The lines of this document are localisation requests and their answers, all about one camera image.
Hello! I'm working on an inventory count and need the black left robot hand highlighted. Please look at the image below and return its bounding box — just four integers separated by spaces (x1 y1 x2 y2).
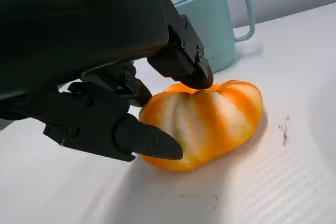
0 0 214 163

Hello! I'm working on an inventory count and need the orange white pumpkin-shaped bread roll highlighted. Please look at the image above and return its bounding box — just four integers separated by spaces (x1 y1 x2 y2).
138 79 264 173

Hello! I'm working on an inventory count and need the pale green mug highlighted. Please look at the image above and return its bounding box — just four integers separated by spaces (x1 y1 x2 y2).
173 0 256 73

